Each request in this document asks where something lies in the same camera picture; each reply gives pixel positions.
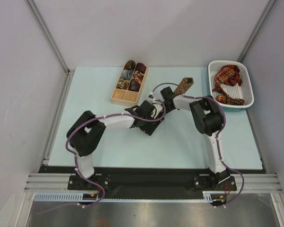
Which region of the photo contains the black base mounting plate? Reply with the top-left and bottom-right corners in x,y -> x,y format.
38,166 -> 265,200

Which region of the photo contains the rolled dark red tie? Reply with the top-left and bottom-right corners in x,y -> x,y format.
135,62 -> 147,74

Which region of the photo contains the red navy striped tie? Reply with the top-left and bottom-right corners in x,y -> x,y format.
226,71 -> 243,87

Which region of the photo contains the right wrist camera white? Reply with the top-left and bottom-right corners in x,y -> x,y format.
148,91 -> 157,102

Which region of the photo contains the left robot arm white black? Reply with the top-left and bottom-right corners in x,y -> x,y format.
65,100 -> 167,189

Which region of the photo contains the red plaid tie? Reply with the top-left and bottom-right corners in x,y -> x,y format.
213,64 -> 245,105

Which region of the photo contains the rolled colourful patterned tie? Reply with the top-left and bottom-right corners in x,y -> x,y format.
132,70 -> 144,83

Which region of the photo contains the left aluminium side rail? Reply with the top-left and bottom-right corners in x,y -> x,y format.
41,69 -> 75,166

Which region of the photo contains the rolled dark purple tie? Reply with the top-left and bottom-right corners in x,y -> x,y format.
128,79 -> 141,92

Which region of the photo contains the right aluminium corner post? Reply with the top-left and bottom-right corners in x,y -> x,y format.
237,0 -> 277,62

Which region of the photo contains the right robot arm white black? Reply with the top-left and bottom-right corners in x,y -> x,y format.
160,87 -> 230,190

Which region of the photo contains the wooden compartment box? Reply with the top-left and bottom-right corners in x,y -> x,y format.
110,63 -> 149,106

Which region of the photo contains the white slotted cable duct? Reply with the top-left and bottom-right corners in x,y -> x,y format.
34,192 -> 223,203

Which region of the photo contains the left aluminium corner post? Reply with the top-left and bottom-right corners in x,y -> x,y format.
25,0 -> 70,74

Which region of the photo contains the purple cable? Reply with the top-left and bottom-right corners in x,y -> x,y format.
151,82 -> 246,209
35,100 -> 167,215

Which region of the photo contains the aluminium corner post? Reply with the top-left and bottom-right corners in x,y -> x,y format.
237,0 -> 277,62
25,0 -> 70,74

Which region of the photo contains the rolled green camouflage tie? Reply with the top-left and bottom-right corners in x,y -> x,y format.
116,78 -> 130,90

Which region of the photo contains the rolled blue grey tie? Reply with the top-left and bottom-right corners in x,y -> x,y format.
120,69 -> 133,80

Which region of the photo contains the rolled camouflage tie top left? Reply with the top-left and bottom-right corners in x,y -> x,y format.
124,60 -> 136,70

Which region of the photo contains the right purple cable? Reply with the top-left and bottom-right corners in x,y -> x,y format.
151,82 -> 246,209

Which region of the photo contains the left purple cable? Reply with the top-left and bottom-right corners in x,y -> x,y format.
35,100 -> 167,215

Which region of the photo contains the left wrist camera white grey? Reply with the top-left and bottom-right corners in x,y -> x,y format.
151,100 -> 166,120

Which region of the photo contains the white teal plastic basket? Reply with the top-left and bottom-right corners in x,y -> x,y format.
208,60 -> 254,112

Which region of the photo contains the brown floral tie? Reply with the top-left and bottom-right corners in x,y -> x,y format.
174,77 -> 194,95

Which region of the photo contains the aluminium front rail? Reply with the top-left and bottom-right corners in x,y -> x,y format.
25,173 -> 283,193

